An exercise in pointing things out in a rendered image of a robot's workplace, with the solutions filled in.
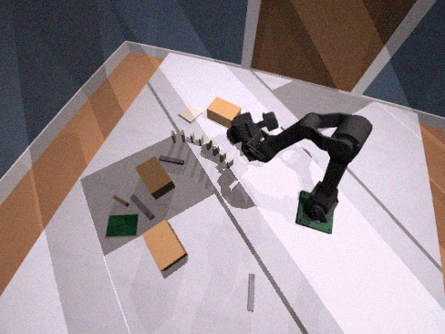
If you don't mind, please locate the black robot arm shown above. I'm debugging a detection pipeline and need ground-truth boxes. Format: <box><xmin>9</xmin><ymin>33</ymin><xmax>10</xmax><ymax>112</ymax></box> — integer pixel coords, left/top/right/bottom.
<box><xmin>231</xmin><ymin>111</ymin><xmax>373</xmax><ymax>224</ymax></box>

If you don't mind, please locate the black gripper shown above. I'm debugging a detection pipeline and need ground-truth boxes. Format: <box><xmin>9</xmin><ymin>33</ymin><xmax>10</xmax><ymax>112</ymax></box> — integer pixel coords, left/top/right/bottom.
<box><xmin>226</xmin><ymin>111</ymin><xmax>279</xmax><ymax>144</ymax></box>

